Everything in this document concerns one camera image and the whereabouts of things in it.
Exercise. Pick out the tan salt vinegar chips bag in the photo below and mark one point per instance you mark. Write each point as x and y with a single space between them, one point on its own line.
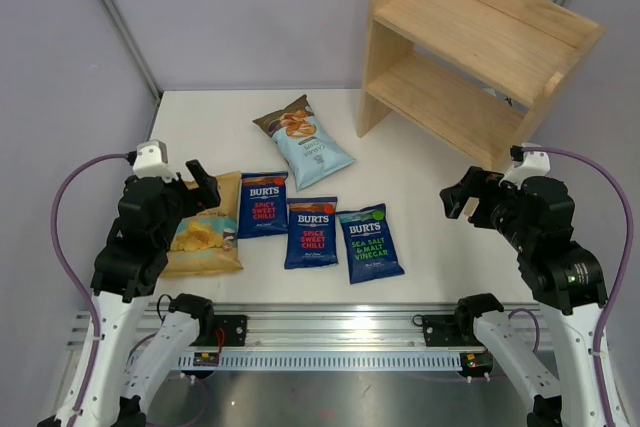
206 244

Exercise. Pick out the black base bracket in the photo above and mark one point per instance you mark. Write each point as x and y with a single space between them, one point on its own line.
440 331
231 330

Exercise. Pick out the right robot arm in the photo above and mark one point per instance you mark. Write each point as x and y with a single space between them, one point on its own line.
535 218

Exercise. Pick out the blue sea salt vinegar bag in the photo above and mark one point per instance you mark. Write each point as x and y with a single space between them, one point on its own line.
371 254

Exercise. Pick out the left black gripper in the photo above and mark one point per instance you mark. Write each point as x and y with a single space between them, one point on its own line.
207 198

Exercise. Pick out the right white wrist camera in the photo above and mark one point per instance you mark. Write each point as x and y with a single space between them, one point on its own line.
527 161

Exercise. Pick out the light blue cassava chips bag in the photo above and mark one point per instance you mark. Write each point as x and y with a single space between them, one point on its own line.
310 152

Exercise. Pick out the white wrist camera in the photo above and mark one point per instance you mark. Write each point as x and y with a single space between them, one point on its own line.
151 160
527 161

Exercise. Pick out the right black base bracket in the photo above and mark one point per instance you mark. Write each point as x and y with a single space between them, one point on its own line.
440 331

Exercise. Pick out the aluminium mounting rail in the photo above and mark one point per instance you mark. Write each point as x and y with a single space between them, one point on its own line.
333 326

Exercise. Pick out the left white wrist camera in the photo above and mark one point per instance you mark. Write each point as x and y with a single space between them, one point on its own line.
151 160

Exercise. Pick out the blue spicy chilli bag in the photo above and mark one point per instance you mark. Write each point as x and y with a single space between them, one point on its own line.
311 240
263 207

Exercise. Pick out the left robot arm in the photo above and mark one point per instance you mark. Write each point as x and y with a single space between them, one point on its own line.
107 390

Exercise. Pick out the wooden two-tier shelf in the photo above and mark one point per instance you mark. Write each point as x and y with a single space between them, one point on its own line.
479 74

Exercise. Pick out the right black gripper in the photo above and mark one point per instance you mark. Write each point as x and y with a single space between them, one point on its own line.
476 182

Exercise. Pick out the left black base bracket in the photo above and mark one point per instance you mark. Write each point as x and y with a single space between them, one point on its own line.
231 330

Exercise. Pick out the white slotted cable duct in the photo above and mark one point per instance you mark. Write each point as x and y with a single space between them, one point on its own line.
307 361

